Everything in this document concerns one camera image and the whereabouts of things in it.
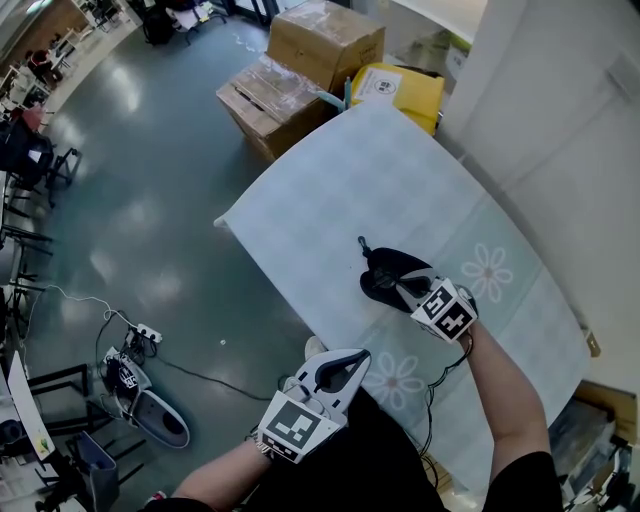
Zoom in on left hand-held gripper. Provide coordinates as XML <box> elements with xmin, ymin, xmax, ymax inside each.
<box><xmin>254</xmin><ymin>348</ymin><xmax>374</xmax><ymax>467</ymax></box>

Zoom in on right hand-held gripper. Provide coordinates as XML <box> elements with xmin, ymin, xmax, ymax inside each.
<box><xmin>395</xmin><ymin>266</ymin><xmax>480</xmax><ymax>345</ymax></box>

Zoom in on dark glasses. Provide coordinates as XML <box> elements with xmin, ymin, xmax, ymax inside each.
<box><xmin>372</xmin><ymin>267</ymin><xmax>419</xmax><ymax>297</ymax></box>

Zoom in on black glasses case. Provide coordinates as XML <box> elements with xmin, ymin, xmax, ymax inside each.
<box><xmin>357</xmin><ymin>235</ymin><xmax>437</xmax><ymax>315</ymax></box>

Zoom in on person's right forearm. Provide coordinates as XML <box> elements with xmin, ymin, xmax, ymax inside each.
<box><xmin>465</xmin><ymin>319</ymin><xmax>550</xmax><ymax>469</ymax></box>

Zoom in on person's left forearm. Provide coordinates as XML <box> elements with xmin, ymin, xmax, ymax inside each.
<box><xmin>171</xmin><ymin>438</ymin><xmax>275</xmax><ymax>502</ymax></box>

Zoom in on person's white shoe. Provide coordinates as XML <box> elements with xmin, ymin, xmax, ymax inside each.
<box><xmin>304</xmin><ymin>335</ymin><xmax>329</xmax><ymax>362</ymax></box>

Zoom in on person's black clothing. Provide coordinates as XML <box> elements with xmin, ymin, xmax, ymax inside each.
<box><xmin>142</xmin><ymin>388</ymin><xmax>569</xmax><ymax>512</ymax></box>

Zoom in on white flowered tablecloth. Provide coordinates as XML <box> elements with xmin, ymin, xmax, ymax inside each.
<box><xmin>213</xmin><ymin>102</ymin><xmax>594</xmax><ymax>497</ymax></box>

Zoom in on spare gripper device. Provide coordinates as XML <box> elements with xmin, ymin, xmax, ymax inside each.
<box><xmin>101</xmin><ymin>346</ymin><xmax>192</xmax><ymax>450</ymax></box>

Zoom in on yellow bag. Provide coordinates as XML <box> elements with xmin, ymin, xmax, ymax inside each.
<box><xmin>349</xmin><ymin>62</ymin><xmax>446</xmax><ymax>137</ymax></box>

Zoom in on taped brown cardboard box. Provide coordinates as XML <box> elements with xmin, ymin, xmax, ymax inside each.
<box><xmin>215</xmin><ymin>53</ymin><xmax>334</xmax><ymax>162</ymax></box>

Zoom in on large brown cardboard box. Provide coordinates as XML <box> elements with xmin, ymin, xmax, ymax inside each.
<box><xmin>266</xmin><ymin>0</ymin><xmax>387</xmax><ymax>97</ymax></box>

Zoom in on grey waste bin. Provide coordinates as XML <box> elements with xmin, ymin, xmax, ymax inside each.
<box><xmin>73</xmin><ymin>429</ymin><xmax>121</xmax><ymax>509</ymax></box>

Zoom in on white desk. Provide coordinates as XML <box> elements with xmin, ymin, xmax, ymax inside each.
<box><xmin>0</xmin><ymin>349</ymin><xmax>57</xmax><ymax>464</ymax></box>

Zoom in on black office chair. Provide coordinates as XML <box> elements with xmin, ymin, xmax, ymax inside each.
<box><xmin>0</xmin><ymin>115</ymin><xmax>84</xmax><ymax>210</ymax></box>

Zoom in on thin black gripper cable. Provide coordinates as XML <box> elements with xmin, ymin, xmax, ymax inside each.
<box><xmin>418</xmin><ymin>333</ymin><xmax>475</xmax><ymax>489</ymax></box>

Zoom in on black floor cable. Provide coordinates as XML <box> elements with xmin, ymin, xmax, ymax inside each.
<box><xmin>149</xmin><ymin>349</ymin><xmax>275</xmax><ymax>402</ymax></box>

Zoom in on teal plastic handle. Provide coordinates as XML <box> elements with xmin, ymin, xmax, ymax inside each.
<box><xmin>317</xmin><ymin>75</ymin><xmax>353</xmax><ymax>115</ymax></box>

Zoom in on white floor cable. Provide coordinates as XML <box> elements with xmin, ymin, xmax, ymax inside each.
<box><xmin>22</xmin><ymin>283</ymin><xmax>142</xmax><ymax>334</ymax></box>

